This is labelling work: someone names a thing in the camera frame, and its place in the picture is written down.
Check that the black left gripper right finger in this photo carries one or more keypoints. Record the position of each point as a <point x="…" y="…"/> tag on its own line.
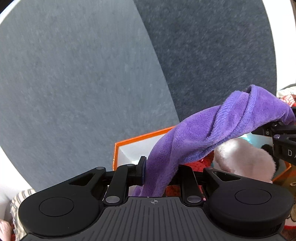
<point x="190" y="192"/>

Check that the pink plush item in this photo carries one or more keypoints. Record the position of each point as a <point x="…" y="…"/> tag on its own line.
<point x="239" y="157"/>

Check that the light grey sofa cushion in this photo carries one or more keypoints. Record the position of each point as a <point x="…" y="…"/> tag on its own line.
<point x="76" y="77"/>

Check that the dark grey sofa cushion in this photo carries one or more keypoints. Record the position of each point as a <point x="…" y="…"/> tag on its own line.
<point x="208" y="49"/>

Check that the orange cardboard box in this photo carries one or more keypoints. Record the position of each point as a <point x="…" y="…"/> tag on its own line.
<point x="129" y="151"/>

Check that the purple fleece cloth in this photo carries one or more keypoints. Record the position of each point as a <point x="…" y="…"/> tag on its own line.
<point x="199" y="134"/>

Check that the blue tissue packet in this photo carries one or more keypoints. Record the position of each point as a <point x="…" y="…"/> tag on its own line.
<point x="257" y="140"/>

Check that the black scrunchie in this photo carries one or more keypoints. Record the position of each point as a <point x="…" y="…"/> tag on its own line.
<point x="269" y="150"/>

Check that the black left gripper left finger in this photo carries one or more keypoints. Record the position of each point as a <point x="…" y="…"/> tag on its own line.
<point x="120" y="180"/>

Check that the red white patterned blanket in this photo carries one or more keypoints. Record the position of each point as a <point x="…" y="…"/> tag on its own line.
<point x="234" y="208"/>

